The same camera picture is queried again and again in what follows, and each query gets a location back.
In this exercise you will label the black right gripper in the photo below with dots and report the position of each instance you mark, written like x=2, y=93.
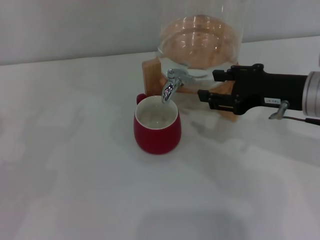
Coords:
x=262, y=90

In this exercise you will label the chrome dispenser faucet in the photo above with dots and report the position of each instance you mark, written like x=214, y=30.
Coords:
x=168, y=90

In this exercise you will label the red ceramic cup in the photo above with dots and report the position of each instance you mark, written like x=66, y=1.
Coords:
x=157, y=142

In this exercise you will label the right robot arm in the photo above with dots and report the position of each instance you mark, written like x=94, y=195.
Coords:
x=312, y=92

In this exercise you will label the glass water dispenser jar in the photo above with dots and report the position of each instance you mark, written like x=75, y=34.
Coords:
x=200, y=37

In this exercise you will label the wooden dispenser stand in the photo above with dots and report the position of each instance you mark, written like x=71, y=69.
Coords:
x=151, y=80

